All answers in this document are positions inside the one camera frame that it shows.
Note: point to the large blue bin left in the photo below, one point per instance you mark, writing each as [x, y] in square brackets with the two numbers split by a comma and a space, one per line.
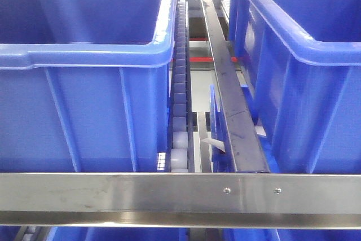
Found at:
[85, 84]

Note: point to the steel divider rail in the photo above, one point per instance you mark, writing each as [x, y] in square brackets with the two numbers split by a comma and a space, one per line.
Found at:
[241, 141]

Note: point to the large blue bin right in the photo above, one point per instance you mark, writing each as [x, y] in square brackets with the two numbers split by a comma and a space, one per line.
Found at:
[301, 59]

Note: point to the steel front rail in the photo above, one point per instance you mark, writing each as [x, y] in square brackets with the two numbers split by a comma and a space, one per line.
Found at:
[215, 200]

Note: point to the large blue bin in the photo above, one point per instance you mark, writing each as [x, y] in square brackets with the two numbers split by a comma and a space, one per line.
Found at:
[85, 84]
[301, 59]

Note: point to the white roller track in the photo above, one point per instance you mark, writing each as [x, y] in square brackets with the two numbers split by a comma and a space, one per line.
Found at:
[179, 94]

